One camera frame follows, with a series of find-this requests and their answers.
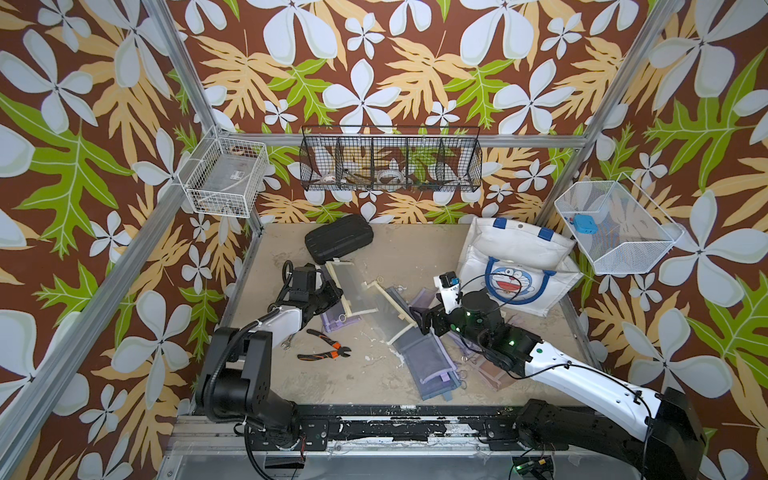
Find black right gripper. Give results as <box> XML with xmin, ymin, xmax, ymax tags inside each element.
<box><xmin>408</xmin><ymin>293</ymin><xmax>490</xmax><ymax>353</ymax></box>

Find cream mesh pouch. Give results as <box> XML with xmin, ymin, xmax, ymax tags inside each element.
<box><xmin>363</xmin><ymin>281</ymin><xmax>417</xmax><ymax>345</ymax></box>
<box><xmin>325</xmin><ymin>259</ymin><xmax>378</xmax><ymax>318</ymax></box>

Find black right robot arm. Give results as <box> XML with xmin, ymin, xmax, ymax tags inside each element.
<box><xmin>410</xmin><ymin>291</ymin><xmax>706</xmax><ymax>479</ymax></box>

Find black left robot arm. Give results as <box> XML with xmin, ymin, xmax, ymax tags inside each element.
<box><xmin>195</xmin><ymin>261</ymin><xmax>342</xmax><ymax>438</ymax></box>

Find purple mesh pouch left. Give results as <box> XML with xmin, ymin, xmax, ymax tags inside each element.
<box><xmin>320</xmin><ymin>302</ymin><xmax>362</xmax><ymax>334</ymax></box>

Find purple mesh pouch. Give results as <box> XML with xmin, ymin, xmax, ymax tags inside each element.
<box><xmin>408</xmin><ymin>288</ymin><xmax>437</xmax><ymax>320</ymax></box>
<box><xmin>320</xmin><ymin>302</ymin><xmax>362</xmax><ymax>334</ymax></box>
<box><xmin>393</xmin><ymin>328</ymin><xmax>461</xmax><ymax>401</ymax></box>

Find purple mesh pouch centre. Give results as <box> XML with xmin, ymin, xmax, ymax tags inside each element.
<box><xmin>408</xmin><ymin>288</ymin><xmax>437</xmax><ymax>320</ymax></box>

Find pink mesh pouch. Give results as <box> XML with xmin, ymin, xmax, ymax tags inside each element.
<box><xmin>462</xmin><ymin>351</ymin><xmax>514</xmax><ymax>392</ymax></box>

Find purple mesh pouch bottom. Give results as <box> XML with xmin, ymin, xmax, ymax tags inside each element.
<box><xmin>393</xmin><ymin>328</ymin><xmax>461</xmax><ymax>401</ymax></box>

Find white Doraemon canvas bag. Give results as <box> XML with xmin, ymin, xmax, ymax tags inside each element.
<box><xmin>457</xmin><ymin>217</ymin><xmax>582</xmax><ymax>317</ymax></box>

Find grey mesh pouch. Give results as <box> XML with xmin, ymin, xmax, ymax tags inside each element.
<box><xmin>385</xmin><ymin>286</ymin><xmax>410</xmax><ymax>314</ymax></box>

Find silver open-end wrench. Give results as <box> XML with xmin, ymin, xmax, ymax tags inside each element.
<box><xmin>281</xmin><ymin>334</ymin><xmax>296</xmax><ymax>350</ymax></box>

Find orange black pliers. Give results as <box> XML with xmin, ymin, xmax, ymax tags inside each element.
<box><xmin>296</xmin><ymin>328</ymin><xmax>353</xmax><ymax>363</ymax></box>

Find black hard zipper case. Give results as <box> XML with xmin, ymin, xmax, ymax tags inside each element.
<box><xmin>305</xmin><ymin>214</ymin><xmax>374</xmax><ymax>264</ymax></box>

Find small blue object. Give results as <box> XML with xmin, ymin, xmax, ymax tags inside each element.
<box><xmin>571</xmin><ymin>214</ymin><xmax>598</xmax><ymax>235</ymax></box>

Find white hexagonal mesh basket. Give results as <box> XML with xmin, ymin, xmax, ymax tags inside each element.
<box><xmin>554</xmin><ymin>174</ymin><xmax>684</xmax><ymax>276</ymax></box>

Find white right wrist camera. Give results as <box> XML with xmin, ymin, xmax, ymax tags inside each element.
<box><xmin>433</xmin><ymin>271</ymin><xmax>461</xmax><ymax>314</ymax></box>

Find black wire basket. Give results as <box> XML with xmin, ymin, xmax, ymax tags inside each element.
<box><xmin>297</xmin><ymin>125</ymin><xmax>483</xmax><ymax>192</ymax></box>

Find white wire basket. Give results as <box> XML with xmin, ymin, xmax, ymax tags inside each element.
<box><xmin>179</xmin><ymin>128</ymin><xmax>270</xmax><ymax>219</ymax></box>

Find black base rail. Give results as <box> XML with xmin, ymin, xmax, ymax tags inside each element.
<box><xmin>289</xmin><ymin>404</ymin><xmax>528</xmax><ymax>452</ymax></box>

